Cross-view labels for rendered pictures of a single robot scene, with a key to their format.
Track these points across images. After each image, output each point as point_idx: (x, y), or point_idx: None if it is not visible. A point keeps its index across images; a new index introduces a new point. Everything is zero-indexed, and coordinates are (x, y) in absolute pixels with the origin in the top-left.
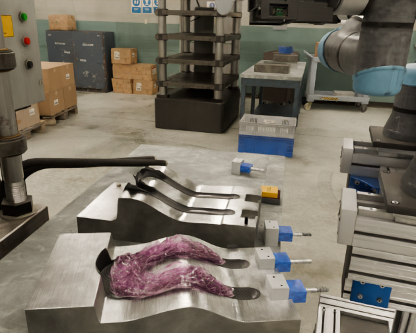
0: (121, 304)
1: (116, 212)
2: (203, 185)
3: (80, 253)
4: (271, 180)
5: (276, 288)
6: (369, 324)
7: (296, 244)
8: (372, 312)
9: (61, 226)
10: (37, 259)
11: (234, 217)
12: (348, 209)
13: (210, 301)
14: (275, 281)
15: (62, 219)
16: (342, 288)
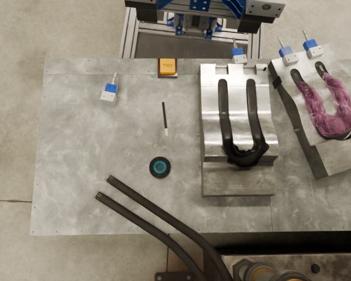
0: None
1: (260, 167)
2: (204, 110)
3: (343, 151)
4: (124, 68)
5: (322, 51)
6: (140, 44)
7: None
8: (130, 39)
9: (262, 216)
10: (308, 206)
11: (257, 78)
12: (285, 0)
13: (345, 79)
14: (317, 51)
15: (252, 222)
16: (254, 30)
